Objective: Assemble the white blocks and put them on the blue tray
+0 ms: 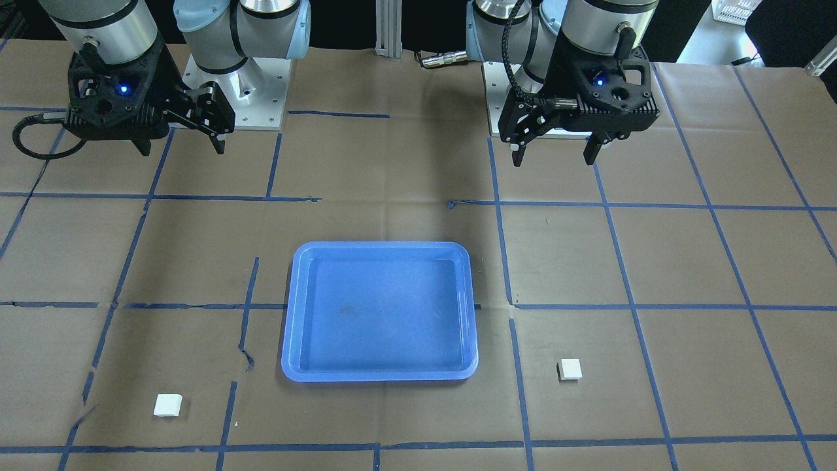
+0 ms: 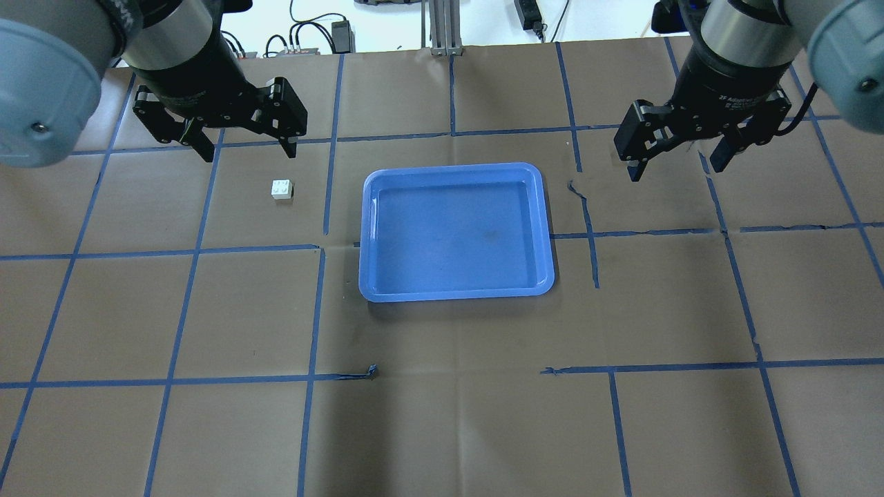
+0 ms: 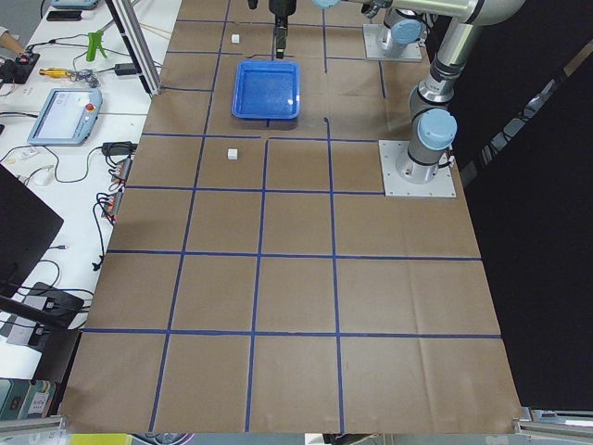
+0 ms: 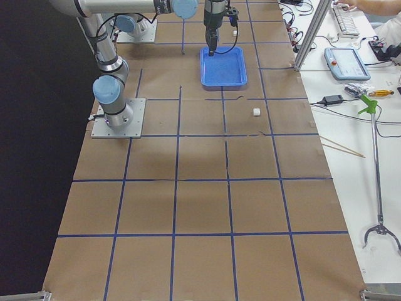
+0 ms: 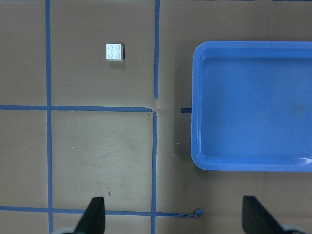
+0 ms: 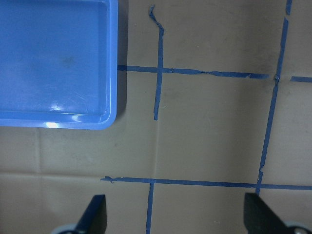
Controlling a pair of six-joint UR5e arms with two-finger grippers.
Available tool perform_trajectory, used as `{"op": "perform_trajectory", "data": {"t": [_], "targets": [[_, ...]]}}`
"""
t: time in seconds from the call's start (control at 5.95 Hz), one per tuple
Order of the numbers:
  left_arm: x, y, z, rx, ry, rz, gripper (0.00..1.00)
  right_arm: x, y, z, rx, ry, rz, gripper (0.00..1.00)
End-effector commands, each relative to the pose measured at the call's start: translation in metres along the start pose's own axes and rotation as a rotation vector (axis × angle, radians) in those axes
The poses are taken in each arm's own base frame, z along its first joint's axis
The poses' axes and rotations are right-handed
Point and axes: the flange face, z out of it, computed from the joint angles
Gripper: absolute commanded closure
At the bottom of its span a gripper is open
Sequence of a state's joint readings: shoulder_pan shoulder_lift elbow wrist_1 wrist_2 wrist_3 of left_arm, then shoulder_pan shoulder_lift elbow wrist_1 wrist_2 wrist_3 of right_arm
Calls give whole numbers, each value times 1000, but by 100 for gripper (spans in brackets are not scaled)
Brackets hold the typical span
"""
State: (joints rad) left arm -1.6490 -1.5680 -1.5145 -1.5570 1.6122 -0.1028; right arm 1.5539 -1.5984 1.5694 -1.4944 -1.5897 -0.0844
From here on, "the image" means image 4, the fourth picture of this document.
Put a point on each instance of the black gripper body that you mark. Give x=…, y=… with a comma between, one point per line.
x=212, y=17

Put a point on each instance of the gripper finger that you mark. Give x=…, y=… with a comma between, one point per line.
x=214, y=40
x=210, y=41

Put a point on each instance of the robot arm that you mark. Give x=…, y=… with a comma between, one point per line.
x=133, y=24
x=108, y=89

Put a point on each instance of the blue plastic tray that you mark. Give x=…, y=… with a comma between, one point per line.
x=223, y=70

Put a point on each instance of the white computer mouse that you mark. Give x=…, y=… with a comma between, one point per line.
x=333, y=38

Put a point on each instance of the black power adapter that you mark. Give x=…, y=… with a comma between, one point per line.
x=332, y=100

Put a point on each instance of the white keyboard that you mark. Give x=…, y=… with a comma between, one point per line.
x=344, y=21

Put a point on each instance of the teach pendant tablet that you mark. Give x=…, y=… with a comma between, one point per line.
x=345, y=64

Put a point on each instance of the wooden chopstick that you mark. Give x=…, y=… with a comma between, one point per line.
x=345, y=151
x=339, y=145

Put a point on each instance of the brown paper table cover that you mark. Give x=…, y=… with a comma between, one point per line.
x=211, y=203

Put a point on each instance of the yellow tool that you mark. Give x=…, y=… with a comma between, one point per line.
x=381, y=93

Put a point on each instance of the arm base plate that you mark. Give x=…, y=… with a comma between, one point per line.
x=127, y=124
x=148, y=37

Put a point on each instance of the aluminium frame post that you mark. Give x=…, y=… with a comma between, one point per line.
x=316, y=21

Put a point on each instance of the green handled reacher grabber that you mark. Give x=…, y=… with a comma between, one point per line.
x=379, y=228

